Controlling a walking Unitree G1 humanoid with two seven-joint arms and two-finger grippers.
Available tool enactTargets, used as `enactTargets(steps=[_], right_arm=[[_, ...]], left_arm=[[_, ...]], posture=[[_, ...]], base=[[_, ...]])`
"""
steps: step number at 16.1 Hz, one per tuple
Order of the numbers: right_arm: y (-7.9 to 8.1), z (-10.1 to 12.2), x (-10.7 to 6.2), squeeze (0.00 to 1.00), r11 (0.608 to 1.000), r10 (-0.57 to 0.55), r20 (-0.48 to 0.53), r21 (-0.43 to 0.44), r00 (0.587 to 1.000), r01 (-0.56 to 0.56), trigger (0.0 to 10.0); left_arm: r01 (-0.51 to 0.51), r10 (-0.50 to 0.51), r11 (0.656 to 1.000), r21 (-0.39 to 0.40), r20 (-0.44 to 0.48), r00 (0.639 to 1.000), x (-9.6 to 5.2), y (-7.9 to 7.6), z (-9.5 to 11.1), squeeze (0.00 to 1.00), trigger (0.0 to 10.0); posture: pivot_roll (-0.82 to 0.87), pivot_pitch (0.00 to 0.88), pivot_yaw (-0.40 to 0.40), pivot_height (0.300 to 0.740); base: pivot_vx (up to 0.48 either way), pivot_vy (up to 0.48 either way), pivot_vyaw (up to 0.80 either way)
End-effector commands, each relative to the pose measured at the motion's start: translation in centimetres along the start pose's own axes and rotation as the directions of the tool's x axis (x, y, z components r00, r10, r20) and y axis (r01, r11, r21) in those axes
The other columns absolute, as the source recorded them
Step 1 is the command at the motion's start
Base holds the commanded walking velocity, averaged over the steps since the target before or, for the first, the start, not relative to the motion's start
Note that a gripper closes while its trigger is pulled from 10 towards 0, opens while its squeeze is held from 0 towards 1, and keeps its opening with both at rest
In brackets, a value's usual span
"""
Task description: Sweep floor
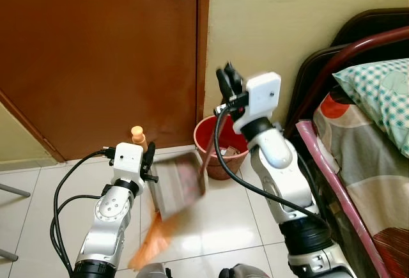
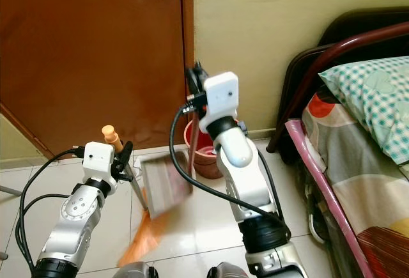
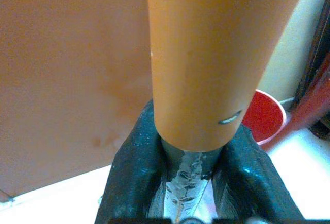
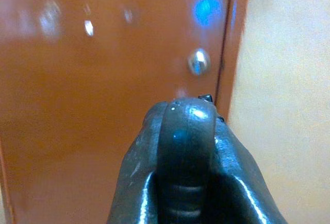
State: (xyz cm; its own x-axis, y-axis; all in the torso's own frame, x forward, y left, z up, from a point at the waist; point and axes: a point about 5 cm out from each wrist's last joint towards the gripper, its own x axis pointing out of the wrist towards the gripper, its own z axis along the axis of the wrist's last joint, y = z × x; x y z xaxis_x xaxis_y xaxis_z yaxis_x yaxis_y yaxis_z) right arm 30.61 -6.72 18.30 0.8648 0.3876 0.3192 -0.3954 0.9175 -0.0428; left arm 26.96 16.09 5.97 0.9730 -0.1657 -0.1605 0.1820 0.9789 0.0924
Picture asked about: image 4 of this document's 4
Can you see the brown metal door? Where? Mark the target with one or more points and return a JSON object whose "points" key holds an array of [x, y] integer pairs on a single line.
{"points": [[103, 85]]}

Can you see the round silver door knob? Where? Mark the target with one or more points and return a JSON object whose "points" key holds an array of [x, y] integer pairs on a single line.
{"points": [[199, 61]]}

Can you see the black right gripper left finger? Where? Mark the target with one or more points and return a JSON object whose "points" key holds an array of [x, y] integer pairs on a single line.
{"points": [[134, 167]]}

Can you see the brown door frame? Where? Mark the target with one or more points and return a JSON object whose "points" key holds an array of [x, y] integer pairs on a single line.
{"points": [[236, 28]]}

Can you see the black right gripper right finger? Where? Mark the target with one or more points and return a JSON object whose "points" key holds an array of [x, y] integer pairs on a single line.
{"points": [[237, 172]]}

